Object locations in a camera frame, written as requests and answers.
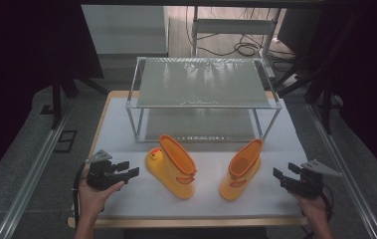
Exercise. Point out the white table mat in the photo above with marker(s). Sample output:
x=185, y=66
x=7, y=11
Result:
x=206, y=205

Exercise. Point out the white power strip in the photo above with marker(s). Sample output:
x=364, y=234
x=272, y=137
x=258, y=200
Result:
x=292, y=80

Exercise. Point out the grey metal stand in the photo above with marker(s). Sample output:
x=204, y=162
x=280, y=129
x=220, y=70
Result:
x=232, y=26

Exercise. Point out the person's left hand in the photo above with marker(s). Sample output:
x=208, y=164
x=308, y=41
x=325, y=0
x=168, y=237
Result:
x=93, y=199

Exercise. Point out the plain yellow rain boot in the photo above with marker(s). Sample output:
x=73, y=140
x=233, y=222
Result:
x=240, y=172

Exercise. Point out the white cabinet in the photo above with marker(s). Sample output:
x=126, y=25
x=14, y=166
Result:
x=123, y=30

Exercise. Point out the black stand legs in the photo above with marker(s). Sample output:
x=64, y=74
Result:
x=325, y=106
x=56, y=103

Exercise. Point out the dark monitor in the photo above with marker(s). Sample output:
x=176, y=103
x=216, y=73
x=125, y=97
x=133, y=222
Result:
x=300, y=31

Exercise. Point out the aluminium rail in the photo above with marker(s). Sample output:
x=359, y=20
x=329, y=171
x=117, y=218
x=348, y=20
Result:
x=348, y=172
x=33, y=172

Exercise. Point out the person's right hand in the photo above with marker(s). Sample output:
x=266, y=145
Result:
x=313, y=207

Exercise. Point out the two-tier metal shoe rack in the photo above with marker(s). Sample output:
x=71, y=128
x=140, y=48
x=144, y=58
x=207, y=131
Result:
x=202, y=83

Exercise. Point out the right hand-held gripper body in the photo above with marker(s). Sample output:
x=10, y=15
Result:
x=308, y=182

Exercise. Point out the yellow rain boot duck face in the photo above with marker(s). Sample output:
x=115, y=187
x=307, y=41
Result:
x=172, y=169

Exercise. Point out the black curtain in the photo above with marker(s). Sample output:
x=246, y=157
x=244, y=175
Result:
x=20, y=66
x=365, y=83

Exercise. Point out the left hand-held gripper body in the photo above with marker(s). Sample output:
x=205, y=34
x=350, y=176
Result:
x=100, y=176

